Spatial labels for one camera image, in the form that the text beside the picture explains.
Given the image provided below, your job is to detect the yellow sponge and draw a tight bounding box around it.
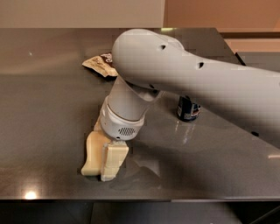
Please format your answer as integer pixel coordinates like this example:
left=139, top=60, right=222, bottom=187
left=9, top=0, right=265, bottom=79
left=81, top=131, right=111, bottom=176

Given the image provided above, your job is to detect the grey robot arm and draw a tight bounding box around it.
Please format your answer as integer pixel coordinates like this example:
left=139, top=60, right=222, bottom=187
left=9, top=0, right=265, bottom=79
left=96, top=29, right=280, bottom=147

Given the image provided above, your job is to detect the brown chip bag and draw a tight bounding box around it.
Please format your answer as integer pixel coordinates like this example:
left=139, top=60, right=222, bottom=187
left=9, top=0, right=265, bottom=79
left=82, top=52, right=118, bottom=77

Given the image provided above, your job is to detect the blue soda can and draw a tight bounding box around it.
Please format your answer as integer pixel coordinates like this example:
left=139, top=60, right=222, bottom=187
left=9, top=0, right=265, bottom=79
left=177, top=96, right=200, bottom=122

